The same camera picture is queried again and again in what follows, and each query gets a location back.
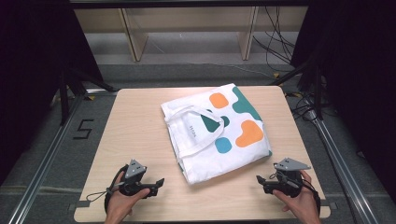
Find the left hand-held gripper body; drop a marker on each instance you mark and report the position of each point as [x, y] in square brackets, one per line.
[135, 169]

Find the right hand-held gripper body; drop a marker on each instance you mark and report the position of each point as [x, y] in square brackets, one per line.
[289, 183]

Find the white tote bag coloured blobs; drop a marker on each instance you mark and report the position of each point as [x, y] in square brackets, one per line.
[193, 155]

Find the person's right hand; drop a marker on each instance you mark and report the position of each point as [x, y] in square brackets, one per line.
[300, 202]

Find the person's left hand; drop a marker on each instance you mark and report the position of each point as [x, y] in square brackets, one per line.
[120, 203]

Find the black tape strip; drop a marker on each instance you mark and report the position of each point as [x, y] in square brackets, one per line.
[331, 205]
[80, 204]

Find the yellow tape piece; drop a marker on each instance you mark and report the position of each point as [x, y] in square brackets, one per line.
[276, 75]
[90, 98]
[294, 94]

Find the black metal stand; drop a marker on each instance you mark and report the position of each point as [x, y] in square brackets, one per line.
[317, 90]
[64, 96]

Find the dark curtain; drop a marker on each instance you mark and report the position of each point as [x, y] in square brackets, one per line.
[31, 62]
[358, 77]

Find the light wooden shelf unit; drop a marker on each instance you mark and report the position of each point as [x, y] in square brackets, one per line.
[137, 34]

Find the aluminium floor rail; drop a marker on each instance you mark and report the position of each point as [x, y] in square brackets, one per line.
[339, 158]
[46, 161]

